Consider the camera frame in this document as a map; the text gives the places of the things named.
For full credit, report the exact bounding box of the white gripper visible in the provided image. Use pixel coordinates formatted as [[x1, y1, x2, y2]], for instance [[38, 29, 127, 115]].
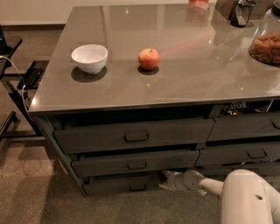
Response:
[[158, 171, 186, 191]]

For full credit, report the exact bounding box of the grey drawer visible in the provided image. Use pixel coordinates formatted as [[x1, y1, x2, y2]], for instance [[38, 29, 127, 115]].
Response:
[[207, 112, 280, 142], [72, 150, 199, 178], [196, 142, 280, 167], [53, 119, 214, 154], [197, 163, 280, 176], [83, 171, 165, 196]]

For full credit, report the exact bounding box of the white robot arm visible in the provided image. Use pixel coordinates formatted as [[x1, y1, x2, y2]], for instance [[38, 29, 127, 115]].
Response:
[[159, 169, 280, 224]]

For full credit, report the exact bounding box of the red apple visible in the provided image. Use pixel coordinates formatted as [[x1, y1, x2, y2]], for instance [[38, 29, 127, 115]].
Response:
[[138, 48, 160, 71]]

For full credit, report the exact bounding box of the white ceramic bowl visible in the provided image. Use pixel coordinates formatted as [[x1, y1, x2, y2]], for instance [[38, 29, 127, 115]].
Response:
[[71, 45, 108, 74]]

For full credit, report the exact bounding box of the glass jar with snacks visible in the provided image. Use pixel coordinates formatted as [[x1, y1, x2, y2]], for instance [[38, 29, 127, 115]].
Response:
[[248, 0, 280, 66]]

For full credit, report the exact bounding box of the black phone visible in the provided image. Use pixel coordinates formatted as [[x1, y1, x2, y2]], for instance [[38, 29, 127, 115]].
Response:
[[17, 67, 43, 89]]

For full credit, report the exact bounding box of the black side stand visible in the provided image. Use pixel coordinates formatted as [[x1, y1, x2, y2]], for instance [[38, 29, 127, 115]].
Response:
[[0, 25, 48, 141]]

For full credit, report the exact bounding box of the orange box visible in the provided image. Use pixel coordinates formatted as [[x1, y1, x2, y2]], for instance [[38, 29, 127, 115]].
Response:
[[188, 0, 209, 10]]

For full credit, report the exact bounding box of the grey cabinet frame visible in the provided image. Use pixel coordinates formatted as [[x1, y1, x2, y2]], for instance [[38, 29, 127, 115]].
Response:
[[32, 99, 280, 195]]

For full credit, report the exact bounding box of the white charging cable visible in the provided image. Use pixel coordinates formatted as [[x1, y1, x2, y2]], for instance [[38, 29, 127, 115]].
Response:
[[0, 55, 35, 122]]

